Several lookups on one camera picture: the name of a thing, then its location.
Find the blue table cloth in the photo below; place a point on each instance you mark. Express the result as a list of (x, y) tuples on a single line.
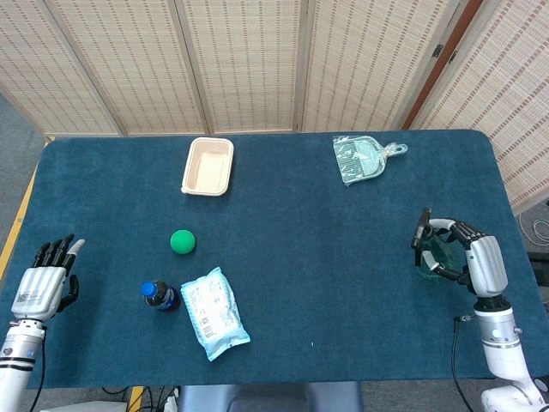
[(300, 257)]

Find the white blue snack bag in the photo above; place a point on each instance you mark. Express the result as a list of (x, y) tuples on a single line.
[(212, 311)]

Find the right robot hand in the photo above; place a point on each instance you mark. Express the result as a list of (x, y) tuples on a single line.
[(486, 266)]

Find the cola bottle blue cap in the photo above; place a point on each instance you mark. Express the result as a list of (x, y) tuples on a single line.
[(161, 297)]

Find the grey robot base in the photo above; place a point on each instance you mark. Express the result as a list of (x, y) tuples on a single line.
[(266, 399)]

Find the white power strip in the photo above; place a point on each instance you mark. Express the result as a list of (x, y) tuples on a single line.
[(171, 404)]

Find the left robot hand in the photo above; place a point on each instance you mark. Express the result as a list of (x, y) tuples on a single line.
[(36, 292)]

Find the metal screen hinge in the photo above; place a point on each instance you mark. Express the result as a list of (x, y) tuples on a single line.
[(437, 50), (453, 56)]

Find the beige plastic container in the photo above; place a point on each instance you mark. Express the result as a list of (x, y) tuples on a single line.
[(208, 169)]

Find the yellow floor tape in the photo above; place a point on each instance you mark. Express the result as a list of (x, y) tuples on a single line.
[(19, 214), (136, 399)]

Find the brown wooden post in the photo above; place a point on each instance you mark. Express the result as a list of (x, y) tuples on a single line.
[(430, 86)]

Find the woven folding screen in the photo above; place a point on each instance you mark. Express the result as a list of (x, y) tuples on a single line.
[(249, 64)]

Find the green spray bottle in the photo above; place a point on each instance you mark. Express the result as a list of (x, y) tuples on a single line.
[(450, 255)]

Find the green ball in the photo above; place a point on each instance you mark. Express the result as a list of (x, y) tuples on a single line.
[(183, 242)]

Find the woven screen panel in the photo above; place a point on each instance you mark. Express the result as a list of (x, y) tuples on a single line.
[(506, 86)]

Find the mint dustpan in plastic wrap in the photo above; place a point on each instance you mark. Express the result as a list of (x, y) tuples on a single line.
[(358, 159)]

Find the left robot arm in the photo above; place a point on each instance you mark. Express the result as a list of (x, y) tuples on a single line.
[(15, 360)]

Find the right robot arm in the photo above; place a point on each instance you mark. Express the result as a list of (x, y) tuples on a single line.
[(499, 339)]

